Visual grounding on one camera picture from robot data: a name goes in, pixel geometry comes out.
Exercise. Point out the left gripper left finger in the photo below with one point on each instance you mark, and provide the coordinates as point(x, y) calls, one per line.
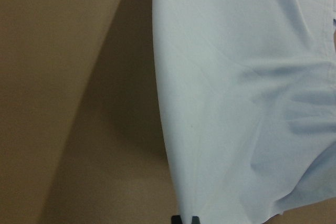
point(176, 219)

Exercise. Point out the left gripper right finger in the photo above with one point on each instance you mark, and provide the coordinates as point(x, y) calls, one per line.
point(195, 220)

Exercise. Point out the light blue t-shirt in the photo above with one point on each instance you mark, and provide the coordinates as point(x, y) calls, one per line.
point(246, 92)

